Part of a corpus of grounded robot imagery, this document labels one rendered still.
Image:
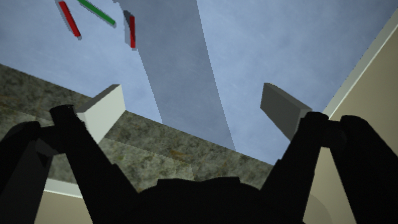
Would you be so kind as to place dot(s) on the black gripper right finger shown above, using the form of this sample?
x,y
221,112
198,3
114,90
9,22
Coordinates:
x,y
368,168

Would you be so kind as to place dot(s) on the green rod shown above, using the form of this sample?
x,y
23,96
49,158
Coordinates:
x,y
97,11

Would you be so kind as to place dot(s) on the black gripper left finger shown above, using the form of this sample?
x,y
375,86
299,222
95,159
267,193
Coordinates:
x,y
26,154

